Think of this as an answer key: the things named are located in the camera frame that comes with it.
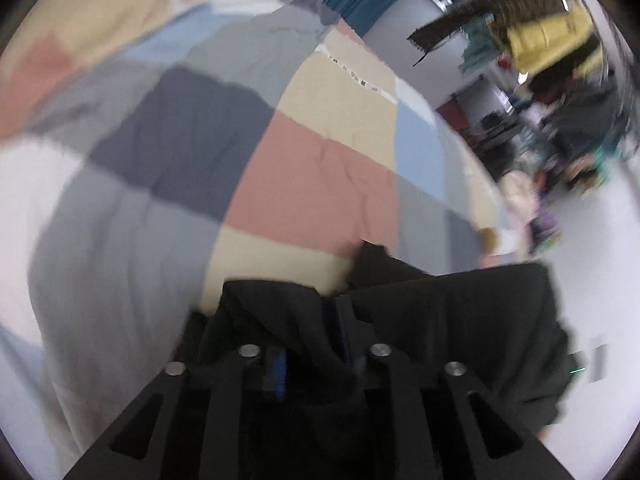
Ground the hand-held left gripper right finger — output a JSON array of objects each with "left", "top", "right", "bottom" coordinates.
[{"left": 345, "top": 343, "right": 576, "bottom": 480}]

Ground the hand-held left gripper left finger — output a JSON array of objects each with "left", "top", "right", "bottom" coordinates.
[{"left": 62, "top": 344, "right": 290, "bottom": 480}]

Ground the black puffer jacket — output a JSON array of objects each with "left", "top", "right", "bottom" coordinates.
[{"left": 182, "top": 241, "right": 581, "bottom": 480}]

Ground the pile of clothes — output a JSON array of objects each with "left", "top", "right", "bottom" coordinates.
[{"left": 500, "top": 170, "right": 567, "bottom": 257}]

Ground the patchwork bed quilt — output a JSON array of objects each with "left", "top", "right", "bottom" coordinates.
[{"left": 0, "top": 0, "right": 506, "bottom": 480}]

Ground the silver suitcase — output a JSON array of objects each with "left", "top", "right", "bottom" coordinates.
[{"left": 465, "top": 80, "right": 522, "bottom": 149}]

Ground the teal hanging cloth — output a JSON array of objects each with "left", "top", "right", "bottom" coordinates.
[{"left": 460, "top": 35, "right": 502, "bottom": 74}]

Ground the brown plaid scarf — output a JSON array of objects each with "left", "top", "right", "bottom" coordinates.
[{"left": 407, "top": 0, "right": 506, "bottom": 67}]

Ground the yellow fleece jacket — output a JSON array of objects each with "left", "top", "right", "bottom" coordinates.
[{"left": 505, "top": 2, "right": 607, "bottom": 78}]

